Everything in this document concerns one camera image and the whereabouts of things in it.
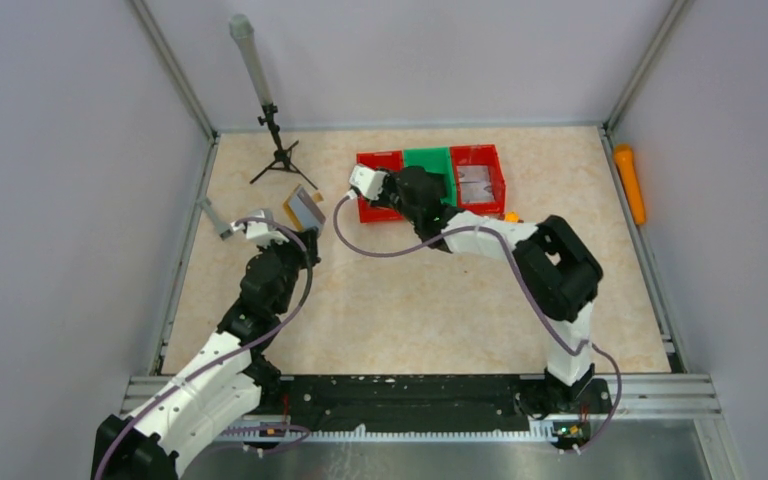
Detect red bin with cards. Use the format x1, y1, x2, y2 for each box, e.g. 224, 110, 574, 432
449, 144, 506, 217

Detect black tripod with grey tube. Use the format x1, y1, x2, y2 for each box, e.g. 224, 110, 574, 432
229, 14, 317, 190

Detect orange flashlight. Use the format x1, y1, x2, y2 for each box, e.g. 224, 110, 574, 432
613, 144, 647, 226

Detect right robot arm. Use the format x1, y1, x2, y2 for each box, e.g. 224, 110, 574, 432
363, 167, 604, 400

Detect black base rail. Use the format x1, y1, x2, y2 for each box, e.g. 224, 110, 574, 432
249, 374, 612, 434

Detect silver VIP cards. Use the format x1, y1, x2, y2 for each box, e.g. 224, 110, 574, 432
457, 165, 495, 204

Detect red bin left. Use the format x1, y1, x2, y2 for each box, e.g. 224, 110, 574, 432
356, 150, 409, 225

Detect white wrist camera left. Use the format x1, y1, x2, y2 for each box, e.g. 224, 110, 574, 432
230, 209, 289, 248

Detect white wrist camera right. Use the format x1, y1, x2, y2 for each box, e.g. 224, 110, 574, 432
349, 164, 388, 200

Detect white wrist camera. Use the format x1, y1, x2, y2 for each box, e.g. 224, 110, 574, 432
230, 209, 289, 248
349, 164, 388, 200

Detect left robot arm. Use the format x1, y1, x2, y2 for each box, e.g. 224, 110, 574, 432
90, 217, 320, 479

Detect green plastic bin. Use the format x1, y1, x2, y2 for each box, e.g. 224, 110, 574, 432
403, 147, 457, 206

